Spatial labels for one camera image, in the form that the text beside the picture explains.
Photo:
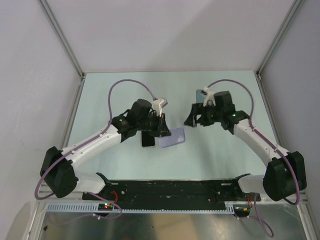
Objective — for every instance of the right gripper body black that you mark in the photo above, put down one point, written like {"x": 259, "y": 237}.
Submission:
{"x": 210, "y": 115}

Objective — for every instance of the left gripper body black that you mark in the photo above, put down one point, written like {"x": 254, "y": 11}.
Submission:
{"x": 150, "y": 123}

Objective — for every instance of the teal phone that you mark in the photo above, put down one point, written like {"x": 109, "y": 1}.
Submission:
{"x": 200, "y": 96}

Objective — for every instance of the purple phone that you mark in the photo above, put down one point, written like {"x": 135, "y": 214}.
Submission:
{"x": 177, "y": 137}

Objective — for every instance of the clear phone case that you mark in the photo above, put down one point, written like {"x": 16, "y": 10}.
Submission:
{"x": 147, "y": 147}

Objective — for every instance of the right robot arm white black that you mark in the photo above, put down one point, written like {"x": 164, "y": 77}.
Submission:
{"x": 285, "y": 172}

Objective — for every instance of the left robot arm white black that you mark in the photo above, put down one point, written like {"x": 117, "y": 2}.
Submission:
{"x": 61, "y": 168}

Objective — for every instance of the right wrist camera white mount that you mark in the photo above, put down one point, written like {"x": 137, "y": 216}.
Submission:
{"x": 208, "y": 97}

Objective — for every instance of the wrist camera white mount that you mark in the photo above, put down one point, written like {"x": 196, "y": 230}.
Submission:
{"x": 208, "y": 97}
{"x": 158, "y": 104}

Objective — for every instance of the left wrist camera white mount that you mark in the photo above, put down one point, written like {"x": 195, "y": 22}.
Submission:
{"x": 158, "y": 104}

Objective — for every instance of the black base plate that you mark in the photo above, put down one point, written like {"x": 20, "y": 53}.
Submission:
{"x": 174, "y": 194}

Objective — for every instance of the left aluminium corner post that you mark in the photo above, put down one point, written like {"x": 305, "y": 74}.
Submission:
{"x": 51, "y": 18}

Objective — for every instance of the aluminium corner post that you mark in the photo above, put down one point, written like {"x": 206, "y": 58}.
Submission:
{"x": 280, "y": 34}
{"x": 51, "y": 18}

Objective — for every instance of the aluminium frame rail front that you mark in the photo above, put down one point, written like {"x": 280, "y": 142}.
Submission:
{"x": 277, "y": 190}

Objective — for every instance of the white slotted cable duct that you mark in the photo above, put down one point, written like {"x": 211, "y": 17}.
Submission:
{"x": 72, "y": 207}

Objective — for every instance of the right aluminium corner post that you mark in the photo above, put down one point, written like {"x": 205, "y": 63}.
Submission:
{"x": 280, "y": 34}

